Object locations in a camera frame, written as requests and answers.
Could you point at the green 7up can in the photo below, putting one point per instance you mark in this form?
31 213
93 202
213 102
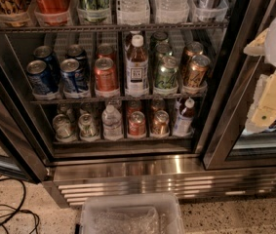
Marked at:
88 128
65 132

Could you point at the copper lacroix can middle shelf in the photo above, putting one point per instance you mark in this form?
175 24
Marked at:
195 75

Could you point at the silver can top shelf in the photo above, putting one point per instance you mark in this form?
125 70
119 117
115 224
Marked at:
207 10

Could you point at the tea bottle bottom shelf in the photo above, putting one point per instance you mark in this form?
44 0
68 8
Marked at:
184 115

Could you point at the tea bottle shelf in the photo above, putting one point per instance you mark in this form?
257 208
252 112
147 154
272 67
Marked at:
137 68
184 115

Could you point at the green lacroix can middle shelf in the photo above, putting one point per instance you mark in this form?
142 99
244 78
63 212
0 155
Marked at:
165 81

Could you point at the orange soda can bottom shelf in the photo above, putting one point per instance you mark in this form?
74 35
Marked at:
160 124

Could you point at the orange soda can shelf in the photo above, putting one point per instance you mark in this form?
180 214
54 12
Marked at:
160 124
107 85

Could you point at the tea bottle middle shelf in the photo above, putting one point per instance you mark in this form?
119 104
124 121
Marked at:
137 68

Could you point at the red soda can bottom shelf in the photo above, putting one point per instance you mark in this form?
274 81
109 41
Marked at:
137 127

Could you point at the orange soda can middle shelf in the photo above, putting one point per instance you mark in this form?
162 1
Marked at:
107 85

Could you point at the clear water bottle bottom shelf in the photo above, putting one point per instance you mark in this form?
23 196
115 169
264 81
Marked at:
112 123

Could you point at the green can top shelf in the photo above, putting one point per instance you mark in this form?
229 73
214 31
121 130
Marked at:
96 10

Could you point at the blue pepsi can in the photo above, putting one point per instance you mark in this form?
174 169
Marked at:
74 79
42 81

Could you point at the green 7up can left front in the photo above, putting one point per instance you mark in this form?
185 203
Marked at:
65 132

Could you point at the blue pepsi can far left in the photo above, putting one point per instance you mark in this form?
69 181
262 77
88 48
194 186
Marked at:
42 81

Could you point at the clear plastic storage bin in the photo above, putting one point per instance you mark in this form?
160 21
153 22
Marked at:
154 213

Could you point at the steel fridge door frame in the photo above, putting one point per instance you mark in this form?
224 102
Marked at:
230 95

